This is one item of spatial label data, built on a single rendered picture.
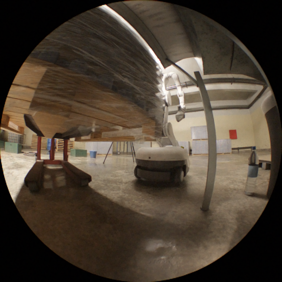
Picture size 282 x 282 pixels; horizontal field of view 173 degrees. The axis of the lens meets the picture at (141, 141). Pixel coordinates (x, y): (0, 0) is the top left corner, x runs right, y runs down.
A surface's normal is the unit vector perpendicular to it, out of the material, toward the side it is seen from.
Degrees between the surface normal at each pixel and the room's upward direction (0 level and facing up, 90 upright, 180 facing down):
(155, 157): 91
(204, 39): 180
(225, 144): 91
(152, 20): 180
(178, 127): 90
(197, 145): 90
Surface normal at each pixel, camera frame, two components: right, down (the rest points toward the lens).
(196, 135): -0.56, -0.12
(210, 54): -0.02, 0.99
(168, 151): -0.13, -0.63
